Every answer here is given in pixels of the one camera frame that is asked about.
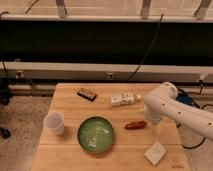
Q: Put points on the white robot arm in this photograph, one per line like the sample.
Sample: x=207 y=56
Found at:
x=161 y=102

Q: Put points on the white plastic bottle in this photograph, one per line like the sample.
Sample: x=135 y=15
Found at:
x=124 y=99

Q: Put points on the dark red eraser block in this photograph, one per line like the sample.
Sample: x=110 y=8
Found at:
x=87 y=94

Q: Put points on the green bowl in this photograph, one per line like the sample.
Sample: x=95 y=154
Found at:
x=95 y=135

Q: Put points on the white plastic cup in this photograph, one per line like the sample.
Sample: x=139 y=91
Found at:
x=54 y=122

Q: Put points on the blue box on floor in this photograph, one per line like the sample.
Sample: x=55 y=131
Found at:
x=185 y=99

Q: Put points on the white sponge block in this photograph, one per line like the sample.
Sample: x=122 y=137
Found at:
x=155 y=153

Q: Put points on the black object on floor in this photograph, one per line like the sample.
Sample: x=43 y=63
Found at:
x=5 y=133

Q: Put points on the wall power outlet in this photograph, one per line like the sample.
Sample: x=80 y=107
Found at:
x=110 y=75

